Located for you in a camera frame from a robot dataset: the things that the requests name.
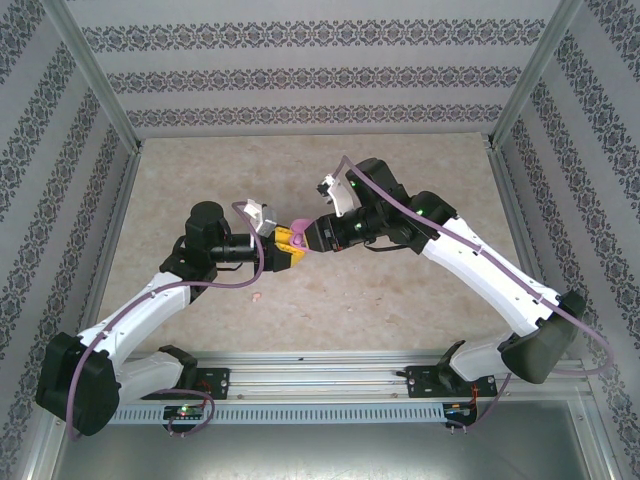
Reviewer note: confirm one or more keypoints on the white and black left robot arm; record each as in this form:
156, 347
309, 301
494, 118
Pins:
145, 310

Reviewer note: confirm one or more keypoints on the right circuit board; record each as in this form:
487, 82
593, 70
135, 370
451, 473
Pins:
460, 410

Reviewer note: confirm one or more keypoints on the purple earbud charging case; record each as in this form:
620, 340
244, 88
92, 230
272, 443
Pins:
299, 239

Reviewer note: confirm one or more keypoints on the grey metal sheet tray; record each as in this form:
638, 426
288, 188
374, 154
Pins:
320, 450

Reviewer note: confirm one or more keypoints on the left circuit board green light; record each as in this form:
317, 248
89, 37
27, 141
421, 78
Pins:
185, 412

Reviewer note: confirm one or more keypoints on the aluminium frame post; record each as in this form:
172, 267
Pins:
95, 80
537, 75

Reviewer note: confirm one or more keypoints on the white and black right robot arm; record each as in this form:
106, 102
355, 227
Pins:
480, 270

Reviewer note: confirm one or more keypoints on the aluminium side rail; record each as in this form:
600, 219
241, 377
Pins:
112, 235
506, 200

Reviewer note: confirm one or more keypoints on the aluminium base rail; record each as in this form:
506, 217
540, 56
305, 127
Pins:
320, 380

